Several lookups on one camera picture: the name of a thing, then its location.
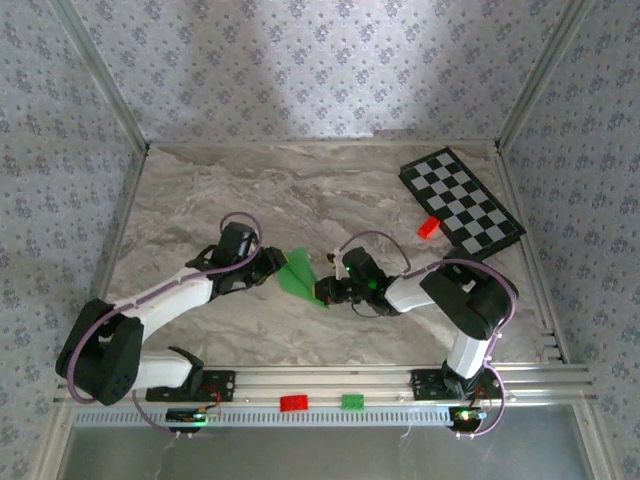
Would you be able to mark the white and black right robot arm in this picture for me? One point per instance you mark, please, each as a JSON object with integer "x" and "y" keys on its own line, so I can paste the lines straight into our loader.
{"x": 465, "y": 355}

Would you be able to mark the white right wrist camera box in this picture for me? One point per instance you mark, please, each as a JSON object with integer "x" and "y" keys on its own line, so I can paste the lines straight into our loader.
{"x": 339, "y": 257}

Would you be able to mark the red plastic block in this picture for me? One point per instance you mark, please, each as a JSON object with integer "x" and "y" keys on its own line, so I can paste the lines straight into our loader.
{"x": 429, "y": 227}

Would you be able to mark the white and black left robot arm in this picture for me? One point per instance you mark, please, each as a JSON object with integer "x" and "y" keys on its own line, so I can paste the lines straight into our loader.
{"x": 160, "y": 305}

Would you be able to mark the green toy brick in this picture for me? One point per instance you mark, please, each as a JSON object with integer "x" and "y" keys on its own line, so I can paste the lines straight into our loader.
{"x": 352, "y": 402}

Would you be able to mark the aluminium mounting rail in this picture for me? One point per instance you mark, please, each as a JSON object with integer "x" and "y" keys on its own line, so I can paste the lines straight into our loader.
{"x": 325, "y": 382}

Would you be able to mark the black and white chessboard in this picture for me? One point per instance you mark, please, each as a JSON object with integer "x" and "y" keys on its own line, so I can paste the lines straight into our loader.
{"x": 450, "y": 185}

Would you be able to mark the aluminium frame post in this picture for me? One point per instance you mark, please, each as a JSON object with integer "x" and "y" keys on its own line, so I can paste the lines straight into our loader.
{"x": 544, "y": 70}
{"x": 99, "y": 70}

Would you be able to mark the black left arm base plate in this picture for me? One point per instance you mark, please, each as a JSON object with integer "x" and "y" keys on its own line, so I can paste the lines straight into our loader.
{"x": 225, "y": 385}

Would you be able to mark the aluminium table edge rail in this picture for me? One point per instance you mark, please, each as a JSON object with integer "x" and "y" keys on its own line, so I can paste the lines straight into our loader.
{"x": 320, "y": 143}
{"x": 114, "y": 235}
{"x": 515, "y": 200}

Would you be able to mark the red toy brick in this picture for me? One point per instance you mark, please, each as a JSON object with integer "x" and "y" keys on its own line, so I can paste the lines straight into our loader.
{"x": 294, "y": 403}

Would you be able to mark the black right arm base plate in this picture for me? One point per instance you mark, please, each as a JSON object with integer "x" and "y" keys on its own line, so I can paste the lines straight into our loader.
{"x": 422, "y": 385}

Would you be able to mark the green paper sheet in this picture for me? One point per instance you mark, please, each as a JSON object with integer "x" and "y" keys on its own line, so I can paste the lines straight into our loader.
{"x": 297, "y": 280}

